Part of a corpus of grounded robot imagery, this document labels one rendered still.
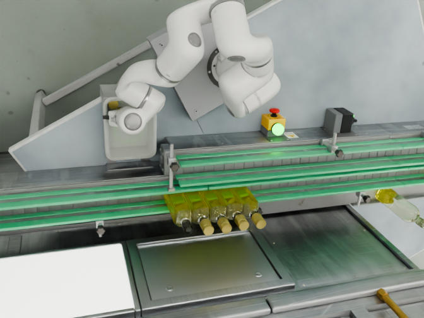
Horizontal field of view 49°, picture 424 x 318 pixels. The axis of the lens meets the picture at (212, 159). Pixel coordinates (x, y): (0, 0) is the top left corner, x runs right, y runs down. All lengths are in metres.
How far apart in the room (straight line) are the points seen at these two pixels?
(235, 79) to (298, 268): 0.69
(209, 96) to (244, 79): 0.41
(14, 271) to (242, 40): 0.96
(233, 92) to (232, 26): 0.21
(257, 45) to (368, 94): 0.98
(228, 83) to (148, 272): 0.63
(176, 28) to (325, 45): 0.83
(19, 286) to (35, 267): 0.09
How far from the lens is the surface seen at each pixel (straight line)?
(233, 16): 1.12
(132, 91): 1.31
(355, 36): 1.90
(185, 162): 1.55
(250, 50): 1.09
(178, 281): 1.45
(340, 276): 1.62
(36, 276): 1.52
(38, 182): 1.64
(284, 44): 1.76
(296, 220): 1.86
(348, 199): 2.01
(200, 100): 1.63
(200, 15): 1.18
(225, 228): 1.46
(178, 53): 1.12
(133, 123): 1.32
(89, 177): 1.63
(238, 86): 1.24
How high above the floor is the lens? 2.31
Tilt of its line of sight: 60 degrees down
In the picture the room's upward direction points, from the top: 145 degrees clockwise
